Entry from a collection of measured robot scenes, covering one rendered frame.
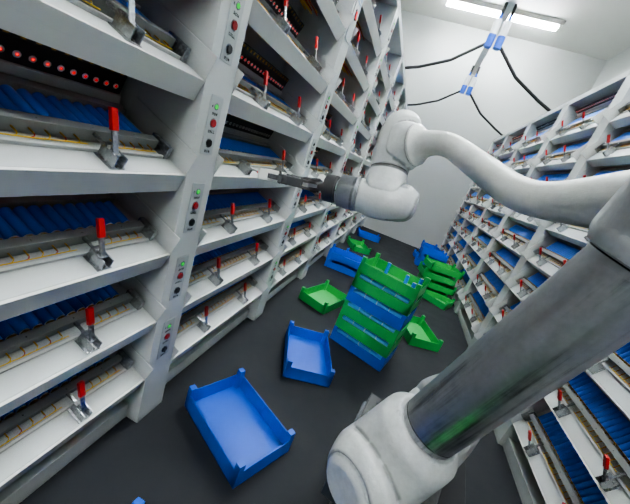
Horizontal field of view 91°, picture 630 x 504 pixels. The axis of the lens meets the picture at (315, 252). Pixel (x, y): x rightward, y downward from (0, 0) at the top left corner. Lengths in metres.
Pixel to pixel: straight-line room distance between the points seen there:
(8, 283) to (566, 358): 0.75
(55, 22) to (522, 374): 0.70
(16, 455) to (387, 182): 0.94
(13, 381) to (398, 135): 0.90
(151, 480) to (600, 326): 0.97
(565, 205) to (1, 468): 1.07
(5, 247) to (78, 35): 0.32
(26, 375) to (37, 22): 0.54
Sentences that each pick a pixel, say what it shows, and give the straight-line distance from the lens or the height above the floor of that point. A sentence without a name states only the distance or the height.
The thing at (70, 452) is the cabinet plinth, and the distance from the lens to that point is 1.05.
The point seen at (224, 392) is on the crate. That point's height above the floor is 0.00.
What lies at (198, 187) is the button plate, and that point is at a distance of 0.77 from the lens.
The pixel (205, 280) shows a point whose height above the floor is 0.37.
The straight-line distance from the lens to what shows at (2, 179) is 0.54.
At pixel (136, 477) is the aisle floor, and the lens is 1.04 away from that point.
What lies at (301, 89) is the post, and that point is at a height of 1.06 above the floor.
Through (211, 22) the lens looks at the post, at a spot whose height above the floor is 1.02.
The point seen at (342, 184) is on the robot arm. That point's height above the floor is 0.81.
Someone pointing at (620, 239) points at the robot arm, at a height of 0.89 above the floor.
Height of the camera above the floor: 0.87
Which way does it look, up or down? 18 degrees down
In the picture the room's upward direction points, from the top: 20 degrees clockwise
